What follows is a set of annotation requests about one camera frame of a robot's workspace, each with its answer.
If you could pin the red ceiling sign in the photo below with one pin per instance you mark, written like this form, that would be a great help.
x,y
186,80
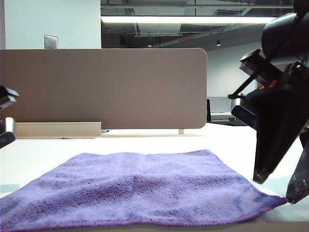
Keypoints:
x,y
187,39

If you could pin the purple microfiber cloth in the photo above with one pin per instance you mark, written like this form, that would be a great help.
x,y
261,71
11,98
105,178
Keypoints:
x,y
144,188

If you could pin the narrow brown desk divider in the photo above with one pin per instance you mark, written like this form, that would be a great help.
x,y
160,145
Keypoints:
x,y
277,68

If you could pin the metal wall switch plate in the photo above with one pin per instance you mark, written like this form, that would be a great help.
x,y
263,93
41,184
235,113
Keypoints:
x,y
50,42

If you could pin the grey ceiling air duct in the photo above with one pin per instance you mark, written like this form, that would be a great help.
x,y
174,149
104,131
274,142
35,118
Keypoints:
x,y
159,29

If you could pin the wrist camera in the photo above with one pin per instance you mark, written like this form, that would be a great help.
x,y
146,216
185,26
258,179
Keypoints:
x,y
243,116
9,125

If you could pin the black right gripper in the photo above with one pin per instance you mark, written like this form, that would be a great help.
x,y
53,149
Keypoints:
x,y
294,77

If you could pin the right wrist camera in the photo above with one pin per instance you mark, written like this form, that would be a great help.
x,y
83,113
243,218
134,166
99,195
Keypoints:
x,y
243,116

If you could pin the long ceiling light strip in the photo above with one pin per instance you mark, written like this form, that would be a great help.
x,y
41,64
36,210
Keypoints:
x,y
181,19

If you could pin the wide brown desk divider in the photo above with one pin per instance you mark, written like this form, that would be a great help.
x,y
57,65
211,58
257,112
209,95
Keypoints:
x,y
108,89

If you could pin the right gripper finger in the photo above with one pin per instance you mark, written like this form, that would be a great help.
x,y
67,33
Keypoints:
x,y
300,178

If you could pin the grey background desk screen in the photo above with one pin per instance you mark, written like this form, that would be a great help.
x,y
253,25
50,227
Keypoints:
x,y
218,104

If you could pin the long beige box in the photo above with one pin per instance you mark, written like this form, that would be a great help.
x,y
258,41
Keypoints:
x,y
58,130

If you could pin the white divider foot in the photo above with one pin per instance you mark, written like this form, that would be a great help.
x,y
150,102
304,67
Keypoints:
x,y
181,132

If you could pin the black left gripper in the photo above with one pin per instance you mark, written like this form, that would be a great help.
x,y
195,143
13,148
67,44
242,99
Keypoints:
x,y
7,96

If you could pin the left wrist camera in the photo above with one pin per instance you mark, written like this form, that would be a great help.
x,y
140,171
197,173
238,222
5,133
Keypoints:
x,y
9,125

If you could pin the white background desk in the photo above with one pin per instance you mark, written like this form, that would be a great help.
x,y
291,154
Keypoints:
x,y
220,117

